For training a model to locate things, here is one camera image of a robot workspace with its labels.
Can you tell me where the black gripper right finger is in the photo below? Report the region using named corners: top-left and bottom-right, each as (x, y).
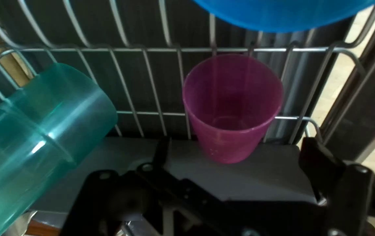
top-left (297, 137), bottom-right (375, 236)

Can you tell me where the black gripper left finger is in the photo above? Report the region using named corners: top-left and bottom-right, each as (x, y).
top-left (60, 137), bottom-right (263, 236)

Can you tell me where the pink plastic cup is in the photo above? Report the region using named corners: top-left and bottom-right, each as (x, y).
top-left (181, 53), bottom-right (284, 165)

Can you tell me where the teal translucent plastic cup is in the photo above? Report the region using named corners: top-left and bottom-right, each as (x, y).
top-left (0, 62), bottom-right (119, 236)

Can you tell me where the blue plastic bowl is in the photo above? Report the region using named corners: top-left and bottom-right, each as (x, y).
top-left (191, 0), bottom-right (375, 34)

